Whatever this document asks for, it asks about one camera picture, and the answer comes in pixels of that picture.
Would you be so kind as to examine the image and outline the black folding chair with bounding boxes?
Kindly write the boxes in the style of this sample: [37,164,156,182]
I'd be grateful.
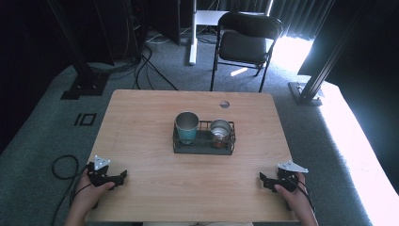
[210,11,285,93]

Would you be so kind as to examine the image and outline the person's left hand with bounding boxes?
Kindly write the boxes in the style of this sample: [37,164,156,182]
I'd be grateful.
[72,173,116,215]

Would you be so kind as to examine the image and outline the brown metal cup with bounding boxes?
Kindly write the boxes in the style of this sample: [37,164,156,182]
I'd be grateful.
[209,118,233,149]

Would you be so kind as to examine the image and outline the bundle of floor cables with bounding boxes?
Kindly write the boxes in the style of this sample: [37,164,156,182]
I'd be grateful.
[86,57,140,81]

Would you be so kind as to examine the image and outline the dark computer tower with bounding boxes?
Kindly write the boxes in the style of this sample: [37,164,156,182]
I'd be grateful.
[142,0,182,47]

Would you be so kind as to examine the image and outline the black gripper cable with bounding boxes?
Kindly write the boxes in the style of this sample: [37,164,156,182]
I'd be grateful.
[293,178,316,213]
[69,164,95,208]

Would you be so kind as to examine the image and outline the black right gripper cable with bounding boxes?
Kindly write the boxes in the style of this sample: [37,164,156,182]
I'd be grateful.
[293,178,316,213]

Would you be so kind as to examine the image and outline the long black floor cable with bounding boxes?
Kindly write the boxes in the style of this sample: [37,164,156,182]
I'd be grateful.
[133,45,179,91]

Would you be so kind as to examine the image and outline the person's right hand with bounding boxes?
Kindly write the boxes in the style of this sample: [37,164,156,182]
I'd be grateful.
[274,173,312,215]

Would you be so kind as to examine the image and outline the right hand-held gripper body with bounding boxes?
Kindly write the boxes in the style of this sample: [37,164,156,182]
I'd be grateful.
[269,160,309,193]

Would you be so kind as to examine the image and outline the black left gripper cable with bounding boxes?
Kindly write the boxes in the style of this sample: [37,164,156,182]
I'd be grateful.
[69,164,95,208]

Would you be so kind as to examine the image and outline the black metal stand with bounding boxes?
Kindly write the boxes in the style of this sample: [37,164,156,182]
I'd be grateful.
[288,8,359,107]
[46,0,111,101]

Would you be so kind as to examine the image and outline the black wire basket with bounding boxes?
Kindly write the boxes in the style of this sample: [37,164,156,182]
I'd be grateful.
[172,119,237,156]

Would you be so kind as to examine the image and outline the teal metal cup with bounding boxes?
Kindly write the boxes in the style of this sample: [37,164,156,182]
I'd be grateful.
[174,111,200,146]

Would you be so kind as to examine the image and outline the black looped floor cable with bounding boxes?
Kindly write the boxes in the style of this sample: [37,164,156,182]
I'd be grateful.
[50,154,84,226]

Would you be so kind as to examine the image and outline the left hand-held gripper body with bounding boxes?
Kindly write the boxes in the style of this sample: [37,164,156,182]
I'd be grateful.
[87,154,121,190]

